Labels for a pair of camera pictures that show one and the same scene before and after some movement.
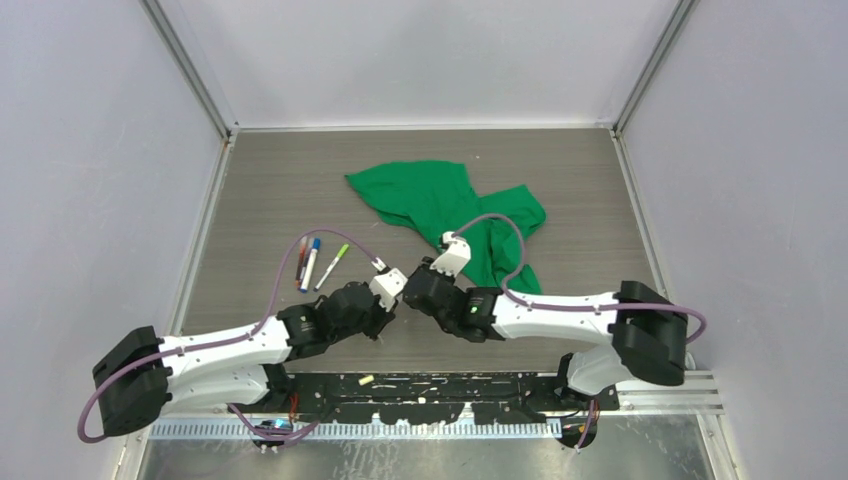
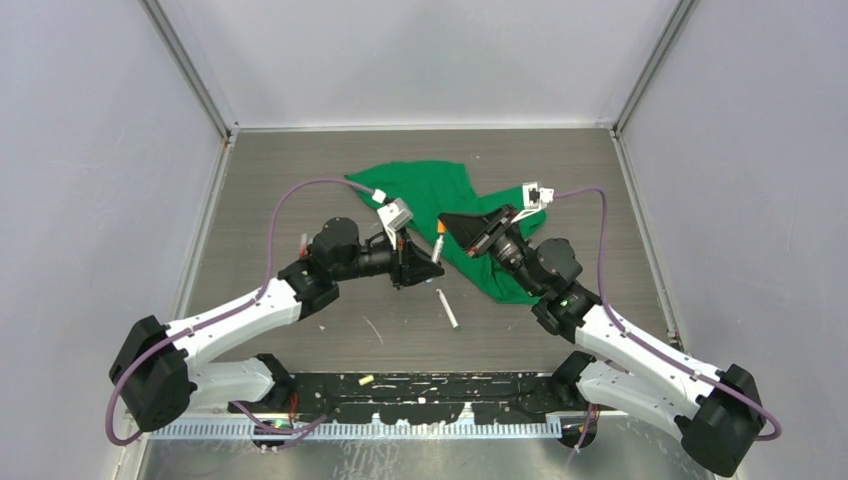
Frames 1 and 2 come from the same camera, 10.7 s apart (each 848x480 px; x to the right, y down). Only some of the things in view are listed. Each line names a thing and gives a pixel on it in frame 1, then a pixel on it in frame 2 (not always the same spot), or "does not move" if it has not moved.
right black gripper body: (424, 267) to (495, 233)
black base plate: (414, 398) does not move
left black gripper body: (374, 318) to (400, 259)
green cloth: (438, 199) does not move
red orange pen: (301, 259) does not move
